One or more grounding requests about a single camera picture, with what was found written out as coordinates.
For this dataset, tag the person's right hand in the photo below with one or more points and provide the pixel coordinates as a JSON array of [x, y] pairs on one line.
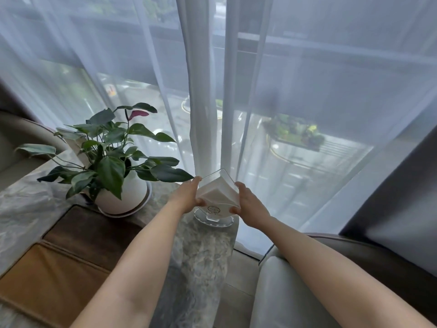
[[251, 208]]

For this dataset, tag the person's left hand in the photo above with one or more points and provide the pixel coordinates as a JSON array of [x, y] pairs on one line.
[[183, 197]]

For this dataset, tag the person's right thumb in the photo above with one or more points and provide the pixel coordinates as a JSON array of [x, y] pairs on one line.
[[234, 210]]

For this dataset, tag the person's left thumb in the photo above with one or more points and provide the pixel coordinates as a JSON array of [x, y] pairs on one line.
[[200, 202]]

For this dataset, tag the clear acrylic napkin holder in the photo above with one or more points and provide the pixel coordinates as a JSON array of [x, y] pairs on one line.
[[216, 201]]

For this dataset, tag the person's right forearm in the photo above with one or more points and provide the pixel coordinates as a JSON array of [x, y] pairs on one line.
[[327, 273]]

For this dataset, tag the person's left forearm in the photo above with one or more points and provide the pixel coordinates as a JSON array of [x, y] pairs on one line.
[[136, 266]]

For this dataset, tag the stack of white napkins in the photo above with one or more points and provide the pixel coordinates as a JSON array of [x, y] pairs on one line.
[[217, 195]]

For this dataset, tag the white plant pot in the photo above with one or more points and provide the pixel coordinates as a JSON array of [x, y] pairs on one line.
[[120, 198]]

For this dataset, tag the outdoor planter with flowers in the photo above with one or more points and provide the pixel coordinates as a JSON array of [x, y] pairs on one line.
[[294, 132]]

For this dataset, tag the green potted plant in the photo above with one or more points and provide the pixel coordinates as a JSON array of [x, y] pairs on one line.
[[107, 151]]

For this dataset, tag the sheer white curtain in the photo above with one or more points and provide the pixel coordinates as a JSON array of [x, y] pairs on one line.
[[239, 99]]

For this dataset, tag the grey armchair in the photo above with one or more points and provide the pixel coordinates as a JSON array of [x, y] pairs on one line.
[[327, 283]]

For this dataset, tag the brown leather table mat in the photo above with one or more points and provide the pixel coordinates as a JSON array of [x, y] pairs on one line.
[[61, 266]]

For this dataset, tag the dark grey drape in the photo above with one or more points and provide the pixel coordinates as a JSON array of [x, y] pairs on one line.
[[396, 208]]

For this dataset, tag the beige sofa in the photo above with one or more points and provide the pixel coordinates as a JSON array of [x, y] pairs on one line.
[[24, 143]]

